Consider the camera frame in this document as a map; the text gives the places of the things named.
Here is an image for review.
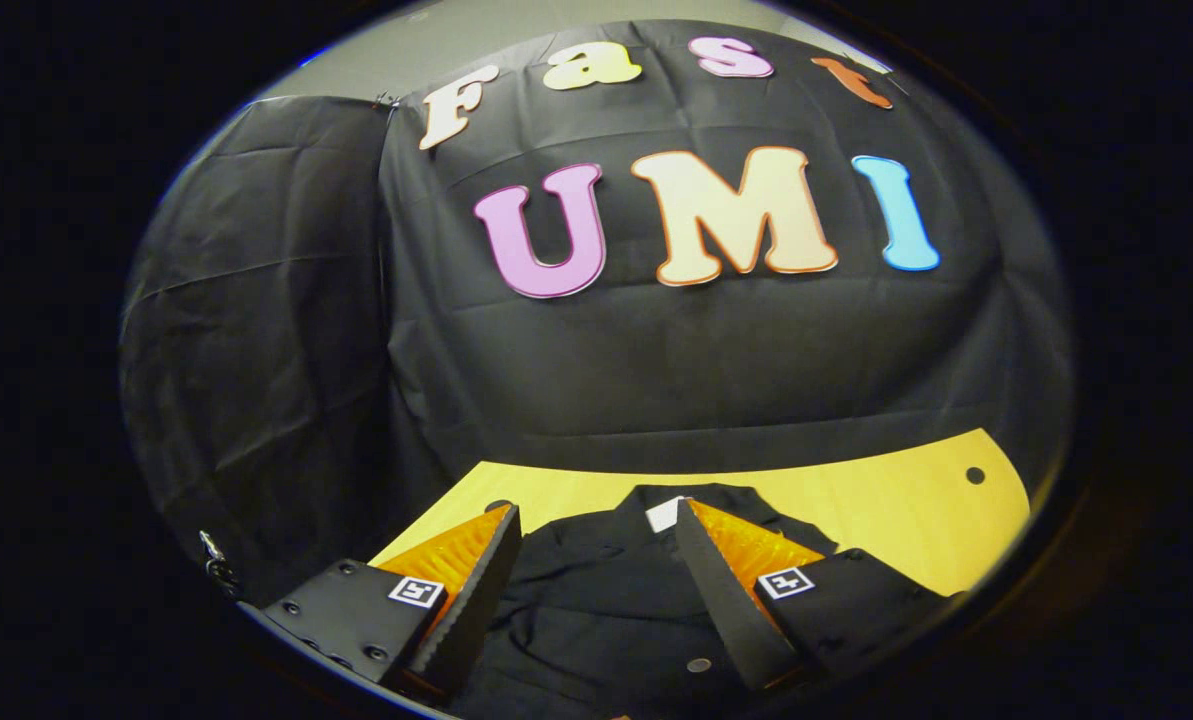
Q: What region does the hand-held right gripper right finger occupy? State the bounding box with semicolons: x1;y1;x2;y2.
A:
674;497;962;691

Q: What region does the black coat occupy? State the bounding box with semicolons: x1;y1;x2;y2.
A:
446;483;842;720

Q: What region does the black backdrop cloth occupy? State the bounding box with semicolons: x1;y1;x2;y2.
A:
118;18;1075;606

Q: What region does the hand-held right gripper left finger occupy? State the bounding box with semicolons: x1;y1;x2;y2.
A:
256;503;523;701

